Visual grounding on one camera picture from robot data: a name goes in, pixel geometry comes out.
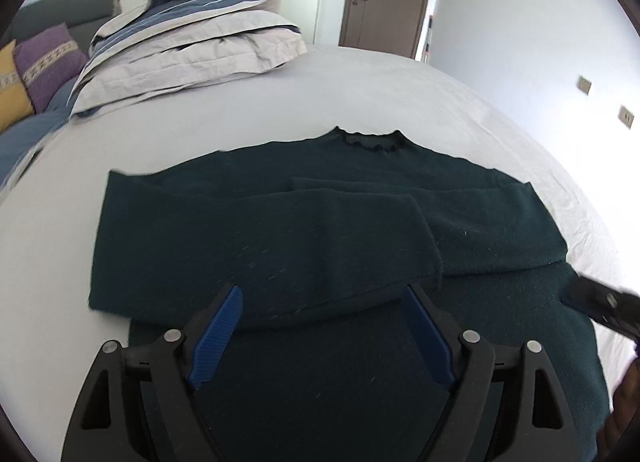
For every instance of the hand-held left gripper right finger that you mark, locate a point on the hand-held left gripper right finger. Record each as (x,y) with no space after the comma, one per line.
(429,339)

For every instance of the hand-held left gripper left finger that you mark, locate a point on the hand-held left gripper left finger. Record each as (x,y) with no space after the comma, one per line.
(216,337)

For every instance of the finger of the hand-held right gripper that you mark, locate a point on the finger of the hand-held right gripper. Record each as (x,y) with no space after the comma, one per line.
(595,299)

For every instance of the dark green sweater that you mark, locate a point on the dark green sweater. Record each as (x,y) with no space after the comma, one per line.
(325,222)

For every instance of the person's right hand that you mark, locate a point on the person's right hand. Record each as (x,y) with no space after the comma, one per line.
(625,412)

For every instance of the white bed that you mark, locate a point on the white bed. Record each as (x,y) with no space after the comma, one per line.
(380,91)

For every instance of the blue blanket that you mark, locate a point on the blue blanket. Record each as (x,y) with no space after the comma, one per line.
(30,134)

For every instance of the purple cushion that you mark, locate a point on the purple cushion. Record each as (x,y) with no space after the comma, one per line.
(50,64)

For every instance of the yellow cushion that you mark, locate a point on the yellow cushion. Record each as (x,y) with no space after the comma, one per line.
(11,91)

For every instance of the striped folded duvet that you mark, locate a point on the striped folded duvet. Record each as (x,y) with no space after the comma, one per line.
(200,4)

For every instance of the grey upholstered headboard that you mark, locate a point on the grey upholstered headboard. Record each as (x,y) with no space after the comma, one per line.
(75,6)

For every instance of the wall socket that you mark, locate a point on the wall socket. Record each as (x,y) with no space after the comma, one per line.
(584,84)
(627,116)

